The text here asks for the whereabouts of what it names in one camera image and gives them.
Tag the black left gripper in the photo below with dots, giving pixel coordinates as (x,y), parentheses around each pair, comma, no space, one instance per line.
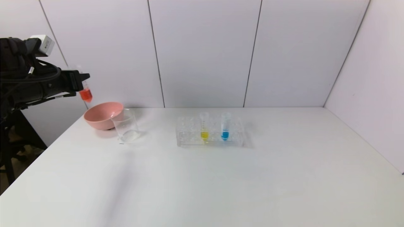
(72,81)

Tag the test tube with red pigment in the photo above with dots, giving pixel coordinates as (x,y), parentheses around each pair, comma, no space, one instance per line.
(86,94)

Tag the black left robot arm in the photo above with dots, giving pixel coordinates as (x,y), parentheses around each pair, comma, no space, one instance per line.
(12,60)

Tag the clear acrylic test tube rack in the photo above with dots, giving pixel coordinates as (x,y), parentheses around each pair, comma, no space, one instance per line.
(189,138)

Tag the test tube with yellow pigment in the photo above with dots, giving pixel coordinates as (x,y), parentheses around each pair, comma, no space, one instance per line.
(204,135)

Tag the test tube with blue pigment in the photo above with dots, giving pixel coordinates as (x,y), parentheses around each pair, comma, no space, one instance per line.
(224,135)

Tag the pink plastic bowl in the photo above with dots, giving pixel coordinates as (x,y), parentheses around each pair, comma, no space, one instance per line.
(101,118)

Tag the clear glass beaker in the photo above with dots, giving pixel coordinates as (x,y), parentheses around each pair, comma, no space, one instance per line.
(127,130)

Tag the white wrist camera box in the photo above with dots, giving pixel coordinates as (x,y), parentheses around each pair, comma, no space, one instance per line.
(44,45)

